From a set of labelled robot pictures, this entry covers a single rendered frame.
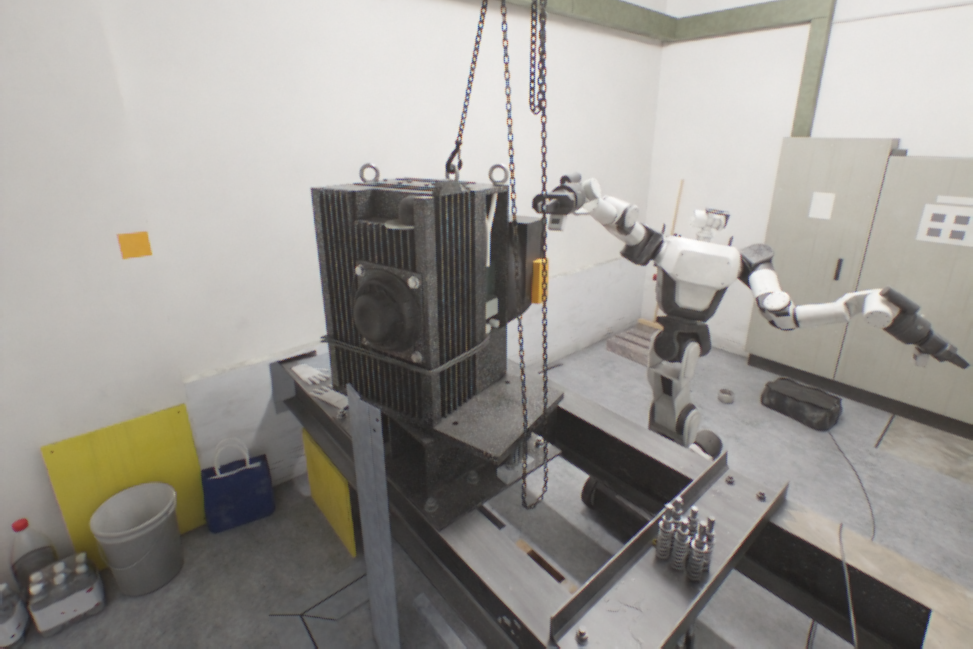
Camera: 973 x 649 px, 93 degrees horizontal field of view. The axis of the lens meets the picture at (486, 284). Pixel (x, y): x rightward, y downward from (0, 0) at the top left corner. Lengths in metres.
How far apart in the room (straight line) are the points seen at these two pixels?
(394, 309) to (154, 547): 1.52
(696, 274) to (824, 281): 2.10
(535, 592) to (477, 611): 0.31
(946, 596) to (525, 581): 1.07
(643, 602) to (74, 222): 2.23
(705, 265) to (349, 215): 1.27
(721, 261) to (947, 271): 2.07
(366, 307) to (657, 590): 1.07
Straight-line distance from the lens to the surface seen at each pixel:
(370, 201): 1.53
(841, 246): 3.85
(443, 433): 1.51
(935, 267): 3.80
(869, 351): 3.98
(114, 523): 2.66
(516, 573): 1.46
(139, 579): 2.58
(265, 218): 2.44
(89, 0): 2.31
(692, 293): 1.91
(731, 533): 1.69
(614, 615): 1.41
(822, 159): 3.84
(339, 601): 2.30
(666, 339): 1.97
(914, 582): 1.82
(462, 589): 1.73
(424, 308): 1.35
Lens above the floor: 1.77
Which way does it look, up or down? 18 degrees down
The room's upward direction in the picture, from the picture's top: straight up
